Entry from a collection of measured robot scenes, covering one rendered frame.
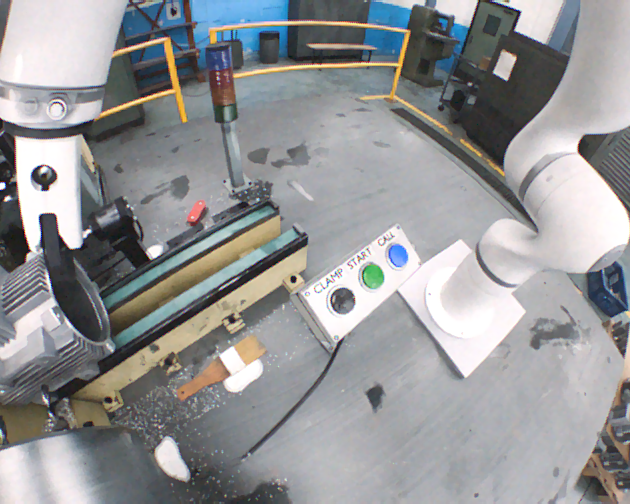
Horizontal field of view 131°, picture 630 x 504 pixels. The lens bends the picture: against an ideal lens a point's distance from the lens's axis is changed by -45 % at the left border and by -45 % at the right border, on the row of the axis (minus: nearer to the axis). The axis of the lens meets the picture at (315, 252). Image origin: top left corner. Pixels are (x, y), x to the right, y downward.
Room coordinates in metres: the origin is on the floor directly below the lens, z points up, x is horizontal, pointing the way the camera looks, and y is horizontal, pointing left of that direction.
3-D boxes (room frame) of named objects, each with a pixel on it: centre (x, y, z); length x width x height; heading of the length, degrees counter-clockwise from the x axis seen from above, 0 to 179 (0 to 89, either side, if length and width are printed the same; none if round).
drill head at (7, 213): (0.23, 0.67, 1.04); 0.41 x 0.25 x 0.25; 46
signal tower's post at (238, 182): (0.59, 0.27, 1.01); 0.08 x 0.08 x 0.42; 46
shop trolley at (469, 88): (3.79, -1.99, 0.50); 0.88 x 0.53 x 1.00; 109
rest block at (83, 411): (-0.13, 0.40, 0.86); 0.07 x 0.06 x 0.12; 46
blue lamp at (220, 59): (0.59, 0.27, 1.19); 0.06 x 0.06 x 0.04
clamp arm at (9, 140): (0.18, 0.44, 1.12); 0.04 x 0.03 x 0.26; 136
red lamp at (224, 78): (0.59, 0.27, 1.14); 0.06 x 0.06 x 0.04
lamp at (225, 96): (0.59, 0.27, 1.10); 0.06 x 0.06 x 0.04
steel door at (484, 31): (6.54, -3.26, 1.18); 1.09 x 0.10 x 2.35; 36
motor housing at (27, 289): (0.01, 0.42, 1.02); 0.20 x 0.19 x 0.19; 135
